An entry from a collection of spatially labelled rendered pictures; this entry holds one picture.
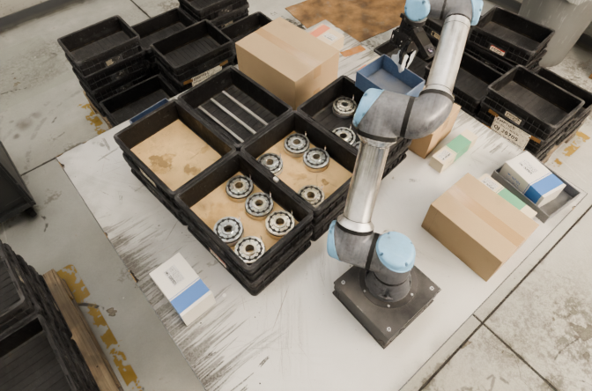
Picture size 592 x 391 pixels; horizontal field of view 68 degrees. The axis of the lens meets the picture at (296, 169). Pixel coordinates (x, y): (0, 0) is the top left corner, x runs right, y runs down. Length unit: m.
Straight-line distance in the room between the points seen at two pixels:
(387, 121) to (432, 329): 0.75
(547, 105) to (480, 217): 1.24
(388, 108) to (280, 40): 1.07
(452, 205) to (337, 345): 0.63
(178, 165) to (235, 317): 0.62
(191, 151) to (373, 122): 0.86
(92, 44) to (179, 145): 1.43
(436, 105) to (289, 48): 1.06
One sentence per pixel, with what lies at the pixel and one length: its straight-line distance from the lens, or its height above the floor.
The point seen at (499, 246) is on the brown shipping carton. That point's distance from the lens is 1.64.
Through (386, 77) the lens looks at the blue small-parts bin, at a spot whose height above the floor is 1.07.
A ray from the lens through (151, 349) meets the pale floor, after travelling 2.37.
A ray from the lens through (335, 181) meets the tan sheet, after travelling 1.68.
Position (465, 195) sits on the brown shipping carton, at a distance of 1.71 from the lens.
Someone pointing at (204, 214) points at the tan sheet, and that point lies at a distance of 1.63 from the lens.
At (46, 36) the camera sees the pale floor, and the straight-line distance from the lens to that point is 4.30.
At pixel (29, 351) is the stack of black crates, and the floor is 0.38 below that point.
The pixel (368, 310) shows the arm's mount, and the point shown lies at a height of 0.80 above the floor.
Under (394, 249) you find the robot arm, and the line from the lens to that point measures 1.33.
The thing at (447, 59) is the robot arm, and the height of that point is 1.40.
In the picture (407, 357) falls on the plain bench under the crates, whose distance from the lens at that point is 1.57.
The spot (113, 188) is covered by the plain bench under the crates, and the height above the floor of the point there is 0.70.
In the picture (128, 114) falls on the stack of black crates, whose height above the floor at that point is 0.27.
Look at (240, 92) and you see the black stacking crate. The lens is 2.02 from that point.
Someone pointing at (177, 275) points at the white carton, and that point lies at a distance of 1.58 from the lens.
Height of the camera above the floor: 2.19
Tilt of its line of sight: 53 degrees down
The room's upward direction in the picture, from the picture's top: straight up
